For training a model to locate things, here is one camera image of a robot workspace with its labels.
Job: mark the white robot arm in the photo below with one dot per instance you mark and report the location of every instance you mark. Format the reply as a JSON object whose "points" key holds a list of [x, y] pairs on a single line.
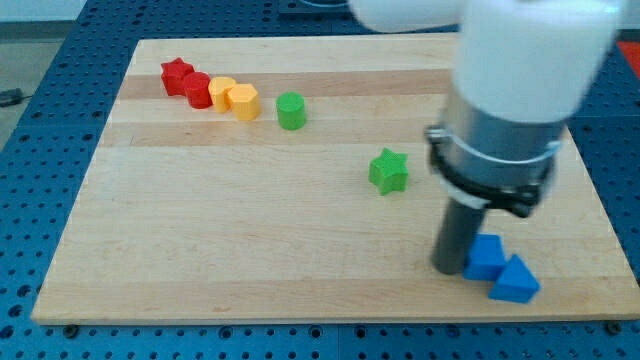
{"points": [[521, 70]]}

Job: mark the green star block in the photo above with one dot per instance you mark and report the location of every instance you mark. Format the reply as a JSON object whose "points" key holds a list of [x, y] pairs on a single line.
{"points": [[389, 172]]}

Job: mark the red star block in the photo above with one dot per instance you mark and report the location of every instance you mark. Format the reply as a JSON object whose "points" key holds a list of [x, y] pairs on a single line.
{"points": [[173, 74]]}

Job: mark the blue cube block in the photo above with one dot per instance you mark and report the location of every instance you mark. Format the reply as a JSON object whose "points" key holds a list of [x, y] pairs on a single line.
{"points": [[485, 259]]}

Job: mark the wooden board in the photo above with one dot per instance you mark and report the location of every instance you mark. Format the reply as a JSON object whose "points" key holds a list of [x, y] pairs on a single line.
{"points": [[189, 216]]}

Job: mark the green cylinder block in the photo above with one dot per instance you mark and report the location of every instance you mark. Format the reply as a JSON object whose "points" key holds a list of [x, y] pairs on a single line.
{"points": [[291, 111]]}

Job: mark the yellow hexagon block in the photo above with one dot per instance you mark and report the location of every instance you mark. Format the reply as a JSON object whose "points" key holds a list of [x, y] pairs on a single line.
{"points": [[245, 102]]}

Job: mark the yellow cylinder block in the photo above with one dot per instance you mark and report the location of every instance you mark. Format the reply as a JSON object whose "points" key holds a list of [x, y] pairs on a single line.
{"points": [[218, 88]]}

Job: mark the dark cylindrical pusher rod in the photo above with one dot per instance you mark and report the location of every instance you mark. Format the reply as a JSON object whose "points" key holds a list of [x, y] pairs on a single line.
{"points": [[459, 228]]}

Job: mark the red cylinder block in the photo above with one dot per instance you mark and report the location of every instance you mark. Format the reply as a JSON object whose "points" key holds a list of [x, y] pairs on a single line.
{"points": [[196, 90]]}

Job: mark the blue triangle block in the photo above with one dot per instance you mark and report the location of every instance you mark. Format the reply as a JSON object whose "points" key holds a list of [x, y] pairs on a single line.
{"points": [[516, 283]]}

